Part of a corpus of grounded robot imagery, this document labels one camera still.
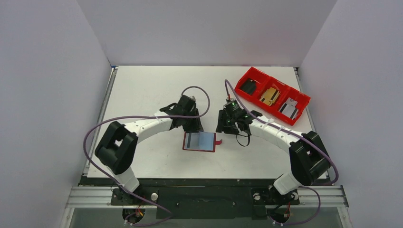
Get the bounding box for white black-striped card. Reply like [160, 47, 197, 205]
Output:
[184, 133, 200, 150]

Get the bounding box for gold cards in bin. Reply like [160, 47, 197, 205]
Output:
[259, 87, 280, 106]

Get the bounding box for black cards in bin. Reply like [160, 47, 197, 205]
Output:
[240, 78, 257, 95]

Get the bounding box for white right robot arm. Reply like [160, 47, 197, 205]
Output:
[216, 99, 332, 195]

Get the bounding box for red leather card holder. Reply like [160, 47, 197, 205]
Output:
[182, 132, 222, 152]

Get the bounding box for aluminium front rail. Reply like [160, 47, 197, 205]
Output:
[65, 186, 349, 209]

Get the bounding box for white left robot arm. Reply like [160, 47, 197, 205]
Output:
[95, 95, 203, 192]

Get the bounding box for red three-compartment bin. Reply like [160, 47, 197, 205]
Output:
[235, 67, 311, 126]

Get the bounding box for silver cards in bin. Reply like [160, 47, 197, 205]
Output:
[279, 97, 299, 120]

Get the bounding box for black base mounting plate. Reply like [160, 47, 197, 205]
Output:
[79, 177, 322, 222]

